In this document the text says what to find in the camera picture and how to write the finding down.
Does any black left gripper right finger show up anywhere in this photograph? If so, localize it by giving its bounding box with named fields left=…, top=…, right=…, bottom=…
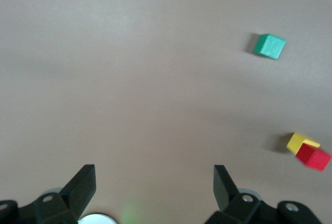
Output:
left=204, top=164, right=322, bottom=224

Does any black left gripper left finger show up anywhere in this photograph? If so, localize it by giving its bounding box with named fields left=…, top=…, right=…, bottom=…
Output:
left=0, top=164, right=97, bottom=224

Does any red wooden block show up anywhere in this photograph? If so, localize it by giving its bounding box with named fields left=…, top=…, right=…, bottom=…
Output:
left=295, top=143, right=332, bottom=172

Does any yellow wooden block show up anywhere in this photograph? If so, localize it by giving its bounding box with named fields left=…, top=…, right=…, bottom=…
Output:
left=286, top=132, right=321, bottom=155

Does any green wooden block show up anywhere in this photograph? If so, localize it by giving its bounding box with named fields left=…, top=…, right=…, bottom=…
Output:
left=252, top=33, right=287, bottom=61

